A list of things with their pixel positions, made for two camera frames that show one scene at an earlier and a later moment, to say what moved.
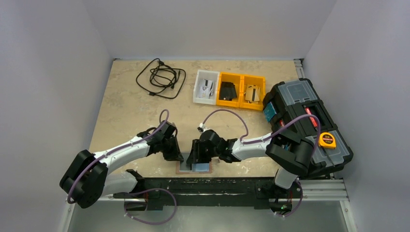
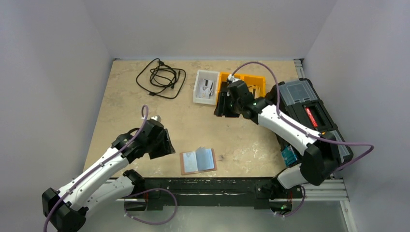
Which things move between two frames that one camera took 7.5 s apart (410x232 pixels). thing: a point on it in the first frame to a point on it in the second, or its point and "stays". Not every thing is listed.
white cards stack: [206, 88] stays
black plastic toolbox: [294, 107] stays
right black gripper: [196, 151] to [228, 99]
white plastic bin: [211, 75] stays
